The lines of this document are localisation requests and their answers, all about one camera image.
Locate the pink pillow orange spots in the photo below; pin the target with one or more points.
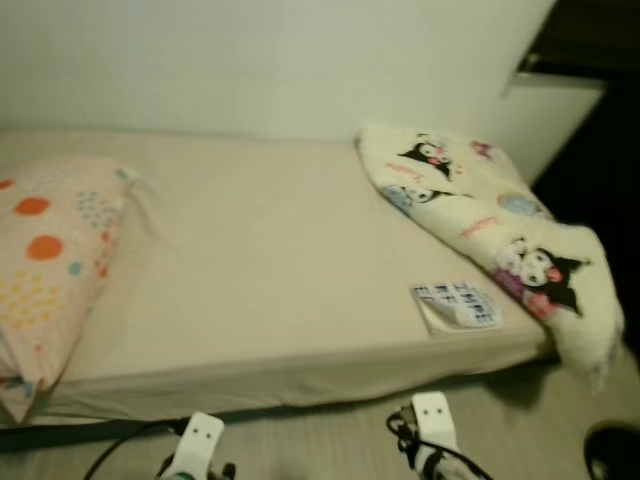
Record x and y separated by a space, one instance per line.
50 250

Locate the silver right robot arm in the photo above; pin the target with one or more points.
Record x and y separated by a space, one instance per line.
435 465

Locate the white book blue letters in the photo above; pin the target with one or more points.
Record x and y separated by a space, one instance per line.
458 305

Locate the dark window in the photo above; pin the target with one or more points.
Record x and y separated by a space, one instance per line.
590 30

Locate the cream cartoon print blanket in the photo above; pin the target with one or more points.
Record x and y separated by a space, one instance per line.
480 220

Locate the black cabinet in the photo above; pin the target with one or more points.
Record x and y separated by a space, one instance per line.
600 180

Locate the bed with beige sheet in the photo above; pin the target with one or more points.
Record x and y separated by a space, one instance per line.
250 260

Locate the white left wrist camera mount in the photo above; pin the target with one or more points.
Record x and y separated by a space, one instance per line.
197 445

